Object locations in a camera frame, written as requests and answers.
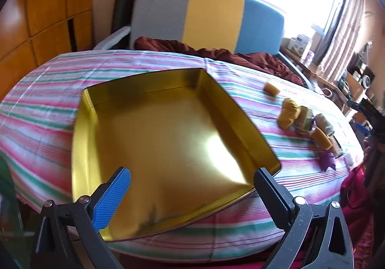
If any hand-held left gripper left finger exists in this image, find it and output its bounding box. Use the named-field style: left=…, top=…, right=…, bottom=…
left=30, top=167, right=133, bottom=269

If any wooden side table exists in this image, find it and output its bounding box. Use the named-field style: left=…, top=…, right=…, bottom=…
left=280, top=46, right=342, bottom=93

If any wooden wardrobe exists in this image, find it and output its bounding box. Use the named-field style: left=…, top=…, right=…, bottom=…
left=0, top=0, right=97, bottom=104

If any cardboard box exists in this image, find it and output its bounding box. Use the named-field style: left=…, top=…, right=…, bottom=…
left=345, top=72, right=366, bottom=101

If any striped tablecloth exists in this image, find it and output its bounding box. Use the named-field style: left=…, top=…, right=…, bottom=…
left=0, top=50, right=366, bottom=263

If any rice cracker packet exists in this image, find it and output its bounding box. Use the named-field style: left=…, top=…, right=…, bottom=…
left=314, top=113, right=344, bottom=159

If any dark red cloth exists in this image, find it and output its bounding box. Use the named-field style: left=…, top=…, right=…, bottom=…
left=134, top=36, right=304, bottom=86

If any metal tin box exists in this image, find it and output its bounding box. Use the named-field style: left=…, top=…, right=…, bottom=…
left=71, top=68, right=282, bottom=242

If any white printed box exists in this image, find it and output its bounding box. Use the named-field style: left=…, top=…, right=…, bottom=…
left=289, top=33, right=312, bottom=56

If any black rolled mat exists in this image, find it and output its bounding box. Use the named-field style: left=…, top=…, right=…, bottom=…
left=112, top=0, right=142, bottom=35

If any beige curtain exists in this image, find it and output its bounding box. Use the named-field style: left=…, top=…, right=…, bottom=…
left=313, top=0, right=366, bottom=83

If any grey yellow blue chair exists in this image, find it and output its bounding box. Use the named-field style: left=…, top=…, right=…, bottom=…
left=93, top=0, right=313, bottom=89

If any purple snack packet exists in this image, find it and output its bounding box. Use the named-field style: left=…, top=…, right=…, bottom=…
left=318, top=151, right=336, bottom=172

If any green snack box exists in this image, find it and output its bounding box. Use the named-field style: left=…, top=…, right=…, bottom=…
left=295, top=105, right=314, bottom=135

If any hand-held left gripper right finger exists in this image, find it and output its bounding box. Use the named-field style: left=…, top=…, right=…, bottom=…
left=253, top=167, right=354, bottom=269

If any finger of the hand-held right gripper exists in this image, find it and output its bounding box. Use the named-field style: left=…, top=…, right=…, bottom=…
left=347, top=99, right=385, bottom=120
left=354, top=122, right=373, bottom=137

